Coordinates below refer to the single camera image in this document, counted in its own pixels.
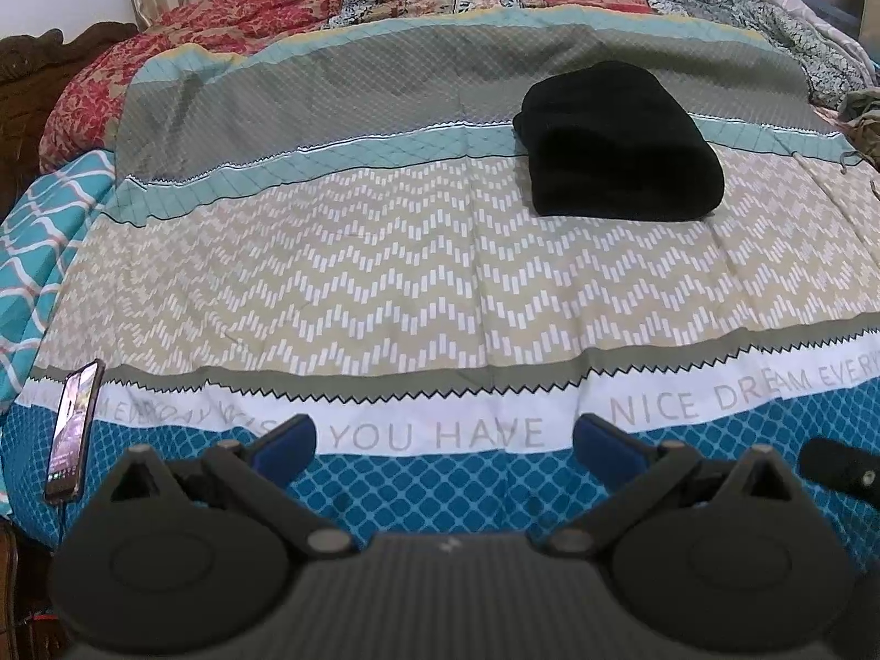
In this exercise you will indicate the olive crumpled cloth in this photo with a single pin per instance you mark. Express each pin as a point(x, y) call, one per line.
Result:
point(863, 117)

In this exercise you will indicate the black pants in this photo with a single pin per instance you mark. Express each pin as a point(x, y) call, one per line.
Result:
point(612, 144)

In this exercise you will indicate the dark wooden headboard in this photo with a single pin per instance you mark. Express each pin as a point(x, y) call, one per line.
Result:
point(34, 82)

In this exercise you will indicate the teal lattice bedsheet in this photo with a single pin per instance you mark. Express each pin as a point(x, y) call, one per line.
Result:
point(41, 247)

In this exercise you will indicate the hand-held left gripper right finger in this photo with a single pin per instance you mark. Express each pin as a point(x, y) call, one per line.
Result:
point(608, 447)

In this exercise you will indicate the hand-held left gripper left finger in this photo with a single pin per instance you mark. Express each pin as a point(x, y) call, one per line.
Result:
point(285, 447)

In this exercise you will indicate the red floral patchwork blanket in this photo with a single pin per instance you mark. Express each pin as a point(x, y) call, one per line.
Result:
point(227, 20)

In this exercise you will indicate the black smartphone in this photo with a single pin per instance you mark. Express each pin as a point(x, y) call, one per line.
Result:
point(72, 433)

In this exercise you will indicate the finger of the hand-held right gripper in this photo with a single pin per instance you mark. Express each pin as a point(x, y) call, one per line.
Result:
point(835, 467)

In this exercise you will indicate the zigzag striped patterned quilt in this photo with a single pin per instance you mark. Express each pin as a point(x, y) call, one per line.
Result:
point(344, 275)

